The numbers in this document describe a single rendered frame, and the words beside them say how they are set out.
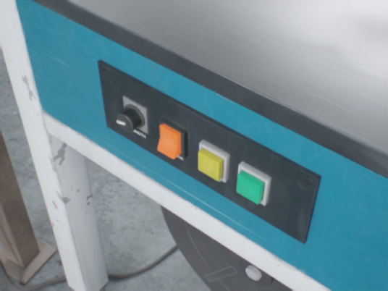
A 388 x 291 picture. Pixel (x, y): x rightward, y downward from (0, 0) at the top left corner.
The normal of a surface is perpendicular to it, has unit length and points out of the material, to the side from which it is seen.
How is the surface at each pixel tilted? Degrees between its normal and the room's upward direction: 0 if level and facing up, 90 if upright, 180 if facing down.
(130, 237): 0
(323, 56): 0
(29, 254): 90
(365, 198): 90
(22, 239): 90
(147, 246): 0
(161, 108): 90
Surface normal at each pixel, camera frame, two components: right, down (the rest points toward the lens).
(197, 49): 0.00, -0.71
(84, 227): 0.78, 0.44
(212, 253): -0.63, 0.55
